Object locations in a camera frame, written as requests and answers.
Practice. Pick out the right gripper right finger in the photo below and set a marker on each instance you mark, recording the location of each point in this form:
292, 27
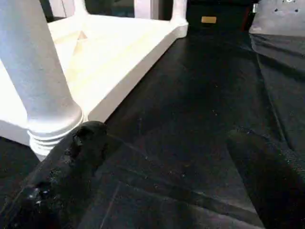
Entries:
271, 181

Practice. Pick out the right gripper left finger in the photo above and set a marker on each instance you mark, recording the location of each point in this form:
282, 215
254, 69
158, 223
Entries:
57, 181

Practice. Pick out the white plastic table top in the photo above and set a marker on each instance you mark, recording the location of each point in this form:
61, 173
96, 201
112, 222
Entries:
109, 62

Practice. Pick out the black cabinet with yellow label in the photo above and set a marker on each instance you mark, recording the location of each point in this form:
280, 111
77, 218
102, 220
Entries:
224, 14

